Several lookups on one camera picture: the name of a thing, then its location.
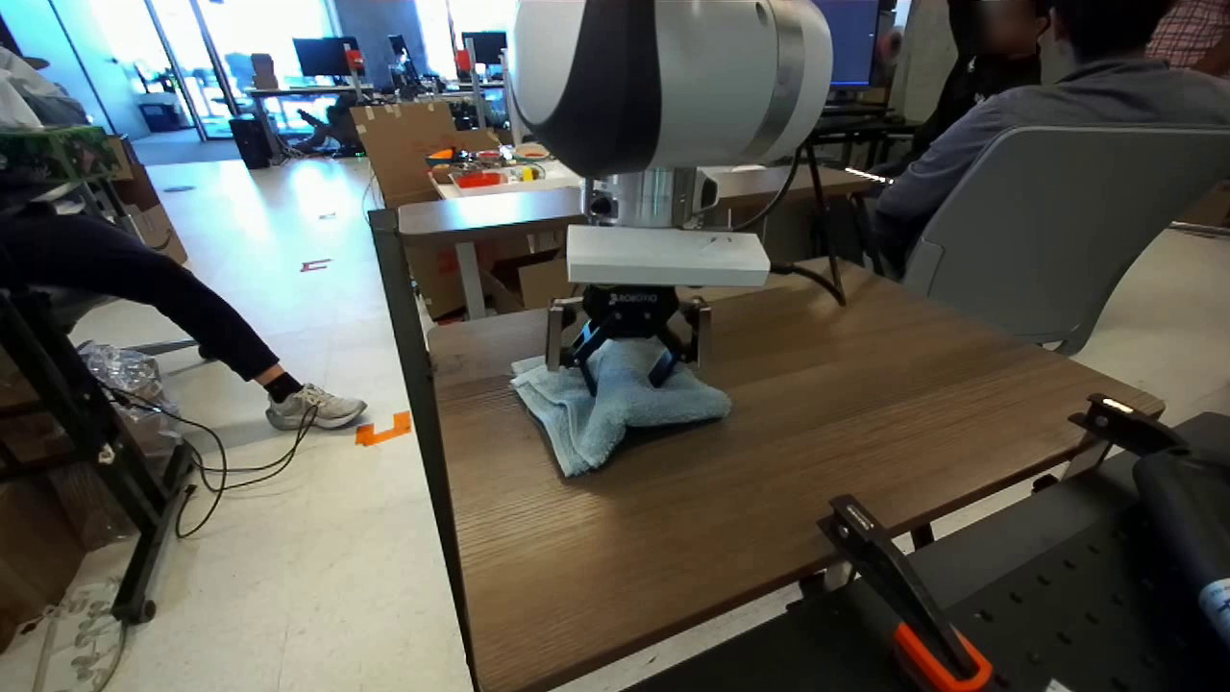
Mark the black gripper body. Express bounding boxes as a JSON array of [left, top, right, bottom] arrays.
[[586, 289, 695, 342]]

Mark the light blue towel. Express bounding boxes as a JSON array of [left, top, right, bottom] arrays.
[[509, 335, 735, 483]]

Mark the cardboard box under table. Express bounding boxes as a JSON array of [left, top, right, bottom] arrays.
[[485, 244, 572, 315]]

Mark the wooden side table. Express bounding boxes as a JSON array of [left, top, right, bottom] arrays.
[[391, 166, 887, 324]]

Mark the white board with parts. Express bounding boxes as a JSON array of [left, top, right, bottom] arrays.
[[426, 146, 590, 205]]

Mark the large cardboard sheet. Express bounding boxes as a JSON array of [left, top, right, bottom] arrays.
[[349, 97, 509, 210]]

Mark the black computer monitor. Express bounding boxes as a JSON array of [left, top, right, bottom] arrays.
[[457, 28, 512, 70], [290, 36, 367, 82]]

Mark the person in grey hoodie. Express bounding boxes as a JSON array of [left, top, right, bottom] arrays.
[[868, 0, 1230, 280]]

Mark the grey office chair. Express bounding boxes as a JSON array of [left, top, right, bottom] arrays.
[[899, 121, 1230, 357]]

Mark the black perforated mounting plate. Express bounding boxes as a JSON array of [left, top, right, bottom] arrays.
[[632, 446, 1230, 692]]

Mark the person with grey sneaker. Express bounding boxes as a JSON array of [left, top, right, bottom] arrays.
[[0, 206, 368, 434]]

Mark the clear plastic bag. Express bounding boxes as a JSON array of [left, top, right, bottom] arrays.
[[75, 339, 168, 416]]

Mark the black metal stand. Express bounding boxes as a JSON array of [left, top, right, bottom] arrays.
[[0, 283, 204, 629]]

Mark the person in plaid shirt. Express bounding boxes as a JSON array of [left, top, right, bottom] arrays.
[[1146, 0, 1230, 82]]

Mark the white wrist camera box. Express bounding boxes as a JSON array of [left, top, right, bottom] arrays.
[[562, 221, 777, 293]]

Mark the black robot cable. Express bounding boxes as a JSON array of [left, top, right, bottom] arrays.
[[715, 139, 856, 307]]

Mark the orange floor bracket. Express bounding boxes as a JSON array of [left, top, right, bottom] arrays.
[[355, 412, 416, 449]]

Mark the long black orange-handled clamp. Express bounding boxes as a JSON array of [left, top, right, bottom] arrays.
[[820, 493, 1000, 692]]

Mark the black floor cable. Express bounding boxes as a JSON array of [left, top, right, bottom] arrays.
[[75, 369, 319, 540]]

